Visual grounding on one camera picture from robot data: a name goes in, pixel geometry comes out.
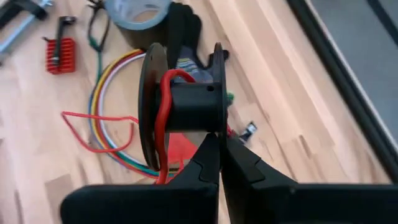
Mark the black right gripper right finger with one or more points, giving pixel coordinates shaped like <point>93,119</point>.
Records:
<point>311,205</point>

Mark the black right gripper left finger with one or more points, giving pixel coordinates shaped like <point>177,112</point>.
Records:
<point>140,205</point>

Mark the green and grey object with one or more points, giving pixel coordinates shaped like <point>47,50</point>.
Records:
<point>183,28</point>

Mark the red plastic printed holder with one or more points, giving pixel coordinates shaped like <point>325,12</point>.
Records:
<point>182,149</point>

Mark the red finned heat sink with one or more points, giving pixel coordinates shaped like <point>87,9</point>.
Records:
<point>66,56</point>

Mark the small black hand tool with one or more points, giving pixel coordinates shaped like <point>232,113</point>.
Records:
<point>59,37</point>

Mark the black C-clamp silver screw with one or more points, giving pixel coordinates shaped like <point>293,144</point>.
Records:
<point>28,7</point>

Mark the black aluminium table frame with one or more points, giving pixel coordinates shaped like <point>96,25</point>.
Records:
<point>342,84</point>

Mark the grey duct tape roll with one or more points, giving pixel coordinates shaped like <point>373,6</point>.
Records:
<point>118,15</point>

